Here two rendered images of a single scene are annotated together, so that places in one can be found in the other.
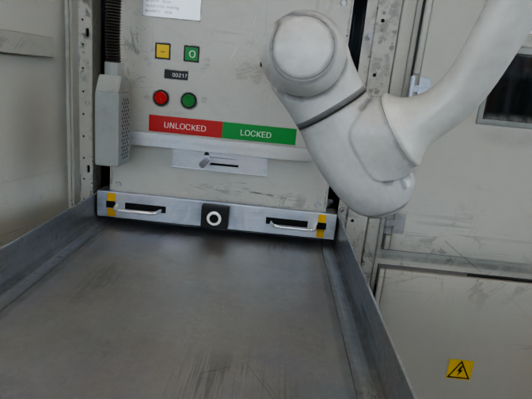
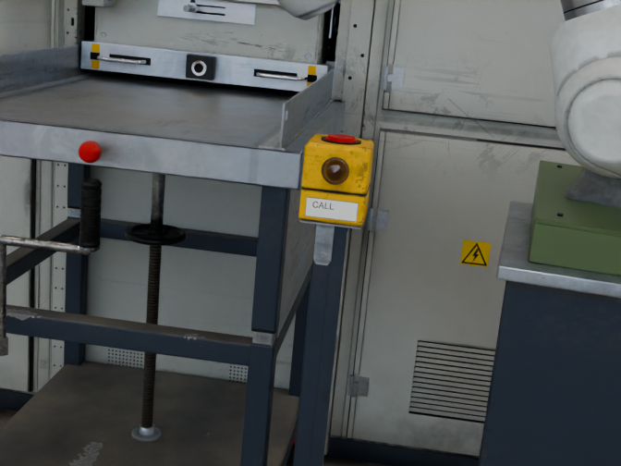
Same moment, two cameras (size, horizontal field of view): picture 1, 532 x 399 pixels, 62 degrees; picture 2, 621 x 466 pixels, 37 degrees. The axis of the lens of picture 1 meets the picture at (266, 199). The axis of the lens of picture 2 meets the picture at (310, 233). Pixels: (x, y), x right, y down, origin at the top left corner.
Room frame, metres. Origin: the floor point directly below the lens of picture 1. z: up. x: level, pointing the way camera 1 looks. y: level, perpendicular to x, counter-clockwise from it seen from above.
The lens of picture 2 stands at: (-1.00, -0.34, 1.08)
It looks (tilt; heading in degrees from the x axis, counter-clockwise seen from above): 15 degrees down; 5
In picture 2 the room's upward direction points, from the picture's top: 5 degrees clockwise
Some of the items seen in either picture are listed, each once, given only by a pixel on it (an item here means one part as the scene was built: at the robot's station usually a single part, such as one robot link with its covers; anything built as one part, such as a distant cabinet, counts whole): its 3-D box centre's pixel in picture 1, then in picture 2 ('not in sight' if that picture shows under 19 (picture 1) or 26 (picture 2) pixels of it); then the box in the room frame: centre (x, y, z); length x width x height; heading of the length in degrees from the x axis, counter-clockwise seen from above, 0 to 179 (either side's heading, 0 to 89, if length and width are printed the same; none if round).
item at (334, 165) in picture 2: not in sight; (334, 171); (0.08, -0.26, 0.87); 0.03 x 0.01 x 0.03; 89
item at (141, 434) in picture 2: not in sight; (146, 430); (0.66, 0.11, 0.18); 0.06 x 0.06 x 0.02
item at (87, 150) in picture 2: not in sight; (91, 151); (0.30, 0.12, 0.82); 0.04 x 0.03 x 0.03; 179
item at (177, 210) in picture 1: (217, 211); (204, 66); (0.98, 0.11, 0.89); 0.54 x 0.05 x 0.06; 89
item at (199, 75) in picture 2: (214, 216); (200, 67); (0.94, 0.11, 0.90); 0.06 x 0.03 x 0.05; 89
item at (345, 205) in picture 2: not in sight; (336, 179); (0.13, -0.26, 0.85); 0.08 x 0.08 x 0.10; 89
